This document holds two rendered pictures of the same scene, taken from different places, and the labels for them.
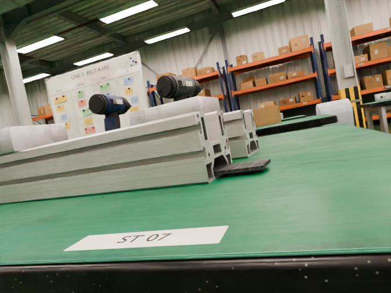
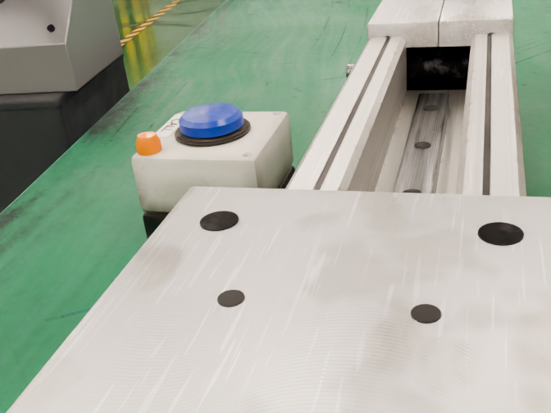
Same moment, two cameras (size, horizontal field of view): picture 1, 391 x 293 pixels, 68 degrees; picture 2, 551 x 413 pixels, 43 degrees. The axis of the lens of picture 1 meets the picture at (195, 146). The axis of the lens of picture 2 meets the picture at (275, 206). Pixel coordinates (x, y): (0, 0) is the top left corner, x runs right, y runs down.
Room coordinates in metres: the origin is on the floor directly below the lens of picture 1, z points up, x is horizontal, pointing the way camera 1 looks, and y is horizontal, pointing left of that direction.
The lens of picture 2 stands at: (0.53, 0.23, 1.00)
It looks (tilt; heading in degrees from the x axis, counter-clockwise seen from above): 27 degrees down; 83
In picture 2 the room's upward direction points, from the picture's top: 7 degrees counter-clockwise
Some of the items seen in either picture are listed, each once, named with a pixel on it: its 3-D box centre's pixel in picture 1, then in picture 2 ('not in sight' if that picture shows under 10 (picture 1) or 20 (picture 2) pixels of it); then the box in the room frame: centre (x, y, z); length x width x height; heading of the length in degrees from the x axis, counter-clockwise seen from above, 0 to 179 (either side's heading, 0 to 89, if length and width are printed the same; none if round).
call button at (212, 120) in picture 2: not in sight; (211, 126); (0.55, 0.64, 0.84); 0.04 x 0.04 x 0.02
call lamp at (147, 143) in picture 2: not in sight; (147, 141); (0.51, 0.63, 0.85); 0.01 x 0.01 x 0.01
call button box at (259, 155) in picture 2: not in sight; (231, 173); (0.56, 0.64, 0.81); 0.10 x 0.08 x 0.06; 155
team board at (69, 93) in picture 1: (105, 138); not in sight; (3.92, 1.17, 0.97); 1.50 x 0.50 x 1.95; 71
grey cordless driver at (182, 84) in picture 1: (189, 115); not in sight; (0.83, 0.00, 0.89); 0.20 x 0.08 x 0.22; 148
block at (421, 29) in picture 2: not in sight; (425, 68); (0.73, 0.74, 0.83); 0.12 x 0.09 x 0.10; 155
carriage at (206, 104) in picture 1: (177, 120); not in sight; (0.61, 0.03, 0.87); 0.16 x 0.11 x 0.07; 65
